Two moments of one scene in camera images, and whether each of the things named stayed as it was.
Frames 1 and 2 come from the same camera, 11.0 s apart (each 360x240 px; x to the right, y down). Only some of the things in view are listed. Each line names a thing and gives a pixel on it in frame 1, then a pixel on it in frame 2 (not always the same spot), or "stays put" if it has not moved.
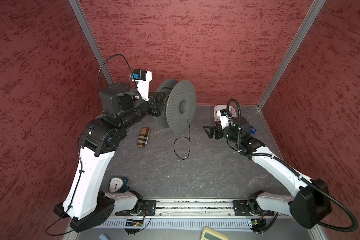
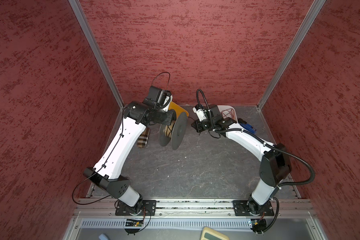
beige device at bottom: x=209 y=233 stays put
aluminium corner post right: x=311 y=14 stays put
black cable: x=189 y=144 → x=170 y=130
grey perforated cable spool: x=179 y=106 → x=175 y=133
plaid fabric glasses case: x=143 y=137 stays put
